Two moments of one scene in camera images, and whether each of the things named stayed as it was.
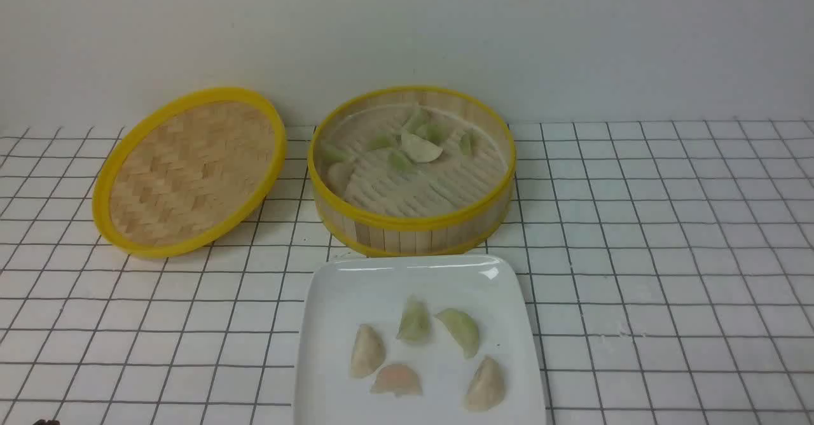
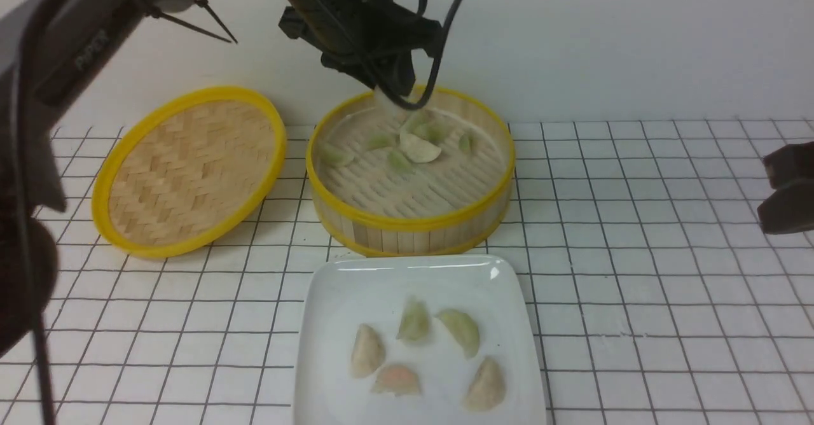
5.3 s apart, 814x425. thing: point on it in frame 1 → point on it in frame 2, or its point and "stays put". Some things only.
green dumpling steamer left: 334,154 stays put
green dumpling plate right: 463,329 stays put
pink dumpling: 337,177 → 397,111
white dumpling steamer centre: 418,149 stays put
